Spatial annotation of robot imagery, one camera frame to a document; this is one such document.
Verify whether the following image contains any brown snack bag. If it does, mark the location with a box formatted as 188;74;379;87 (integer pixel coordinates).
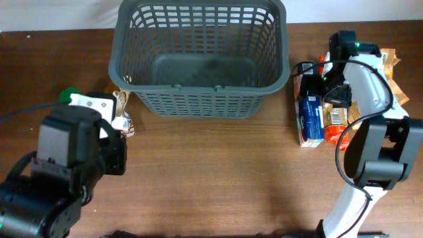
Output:
346;48;410;130

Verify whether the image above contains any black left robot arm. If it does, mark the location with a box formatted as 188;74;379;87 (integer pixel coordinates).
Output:
1;106;127;238

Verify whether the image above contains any green lid jar far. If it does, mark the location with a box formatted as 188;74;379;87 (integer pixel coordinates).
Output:
59;87;81;102

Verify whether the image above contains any orange pasta bag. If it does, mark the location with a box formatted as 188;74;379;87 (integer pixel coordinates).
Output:
319;52;350;151

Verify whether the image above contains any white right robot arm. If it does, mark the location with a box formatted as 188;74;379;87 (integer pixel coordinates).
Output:
316;30;422;237

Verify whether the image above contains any crumpled white brown wrapper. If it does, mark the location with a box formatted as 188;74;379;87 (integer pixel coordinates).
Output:
112;111;135;138

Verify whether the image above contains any grey plastic basket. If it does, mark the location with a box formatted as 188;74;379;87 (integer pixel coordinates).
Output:
108;0;290;118

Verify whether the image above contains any blue tissue pack box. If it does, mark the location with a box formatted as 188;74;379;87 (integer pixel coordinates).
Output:
293;61;325;148

